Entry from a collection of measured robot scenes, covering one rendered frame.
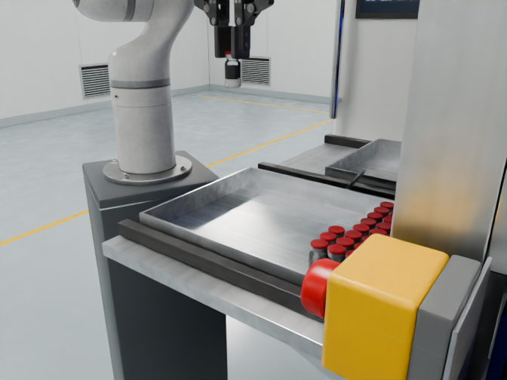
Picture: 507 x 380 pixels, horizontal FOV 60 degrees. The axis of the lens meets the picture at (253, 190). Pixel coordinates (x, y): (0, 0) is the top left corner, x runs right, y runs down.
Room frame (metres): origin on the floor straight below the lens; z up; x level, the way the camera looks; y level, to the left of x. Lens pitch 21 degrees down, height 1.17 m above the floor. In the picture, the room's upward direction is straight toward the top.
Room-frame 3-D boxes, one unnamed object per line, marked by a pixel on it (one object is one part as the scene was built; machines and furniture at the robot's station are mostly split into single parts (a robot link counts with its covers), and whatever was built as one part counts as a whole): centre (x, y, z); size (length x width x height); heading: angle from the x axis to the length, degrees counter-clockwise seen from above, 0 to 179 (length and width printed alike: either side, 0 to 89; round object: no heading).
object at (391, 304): (0.23, -0.09, 1.00); 0.08 x 0.07 x 0.07; 54
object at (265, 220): (0.57, -0.05, 0.90); 0.34 x 0.26 x 0.04; 53
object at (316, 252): (0.45, -0.08, 0.90); 0.02 x 0.02 x 0.05
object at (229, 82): (0.61, 0.03, 1.11); 0.02 x 0.02 x 0.04
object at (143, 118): (0.91, 0.23, 0.95); 0.19 x 0.19 x 0.18
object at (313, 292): (0.26, -0.05, 0.99); 0.04 x 0.04 x 0.04; 54
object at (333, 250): (0.50, -0.14, 0.90); 0.18 x 0.02 x 0.05; 144
